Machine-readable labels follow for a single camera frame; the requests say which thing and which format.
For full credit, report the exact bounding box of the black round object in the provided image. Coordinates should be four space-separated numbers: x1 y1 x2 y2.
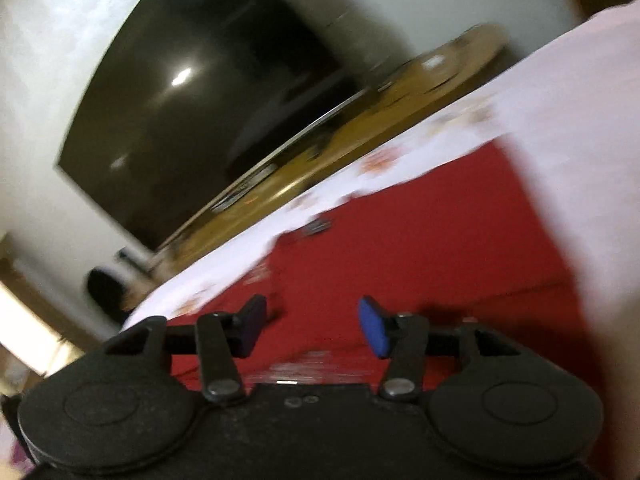
87 266 134 327

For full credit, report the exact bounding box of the red fleece garment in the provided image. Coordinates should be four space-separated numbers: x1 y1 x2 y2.
165 139 640 396

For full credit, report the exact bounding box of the large black television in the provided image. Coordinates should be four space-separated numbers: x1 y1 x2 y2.
54 0 417 254

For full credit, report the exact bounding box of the flat set-top box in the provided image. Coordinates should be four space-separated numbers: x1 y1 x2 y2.
209 160 279 214

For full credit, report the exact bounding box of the wooden television stand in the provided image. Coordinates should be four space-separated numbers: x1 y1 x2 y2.
150 22 512 287

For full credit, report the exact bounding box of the small dark object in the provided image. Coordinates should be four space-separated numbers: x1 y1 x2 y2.
302 217 334 237

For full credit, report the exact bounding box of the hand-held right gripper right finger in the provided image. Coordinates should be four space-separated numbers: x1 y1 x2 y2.
357 296 521 404

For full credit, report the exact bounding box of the wooden framed window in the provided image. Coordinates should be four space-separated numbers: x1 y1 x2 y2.
0 280 87 377

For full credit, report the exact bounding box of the white floral bed sheet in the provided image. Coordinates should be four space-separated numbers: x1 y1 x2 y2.
120 0 640 351

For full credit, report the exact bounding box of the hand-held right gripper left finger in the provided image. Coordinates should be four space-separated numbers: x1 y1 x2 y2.
102 294 267 406

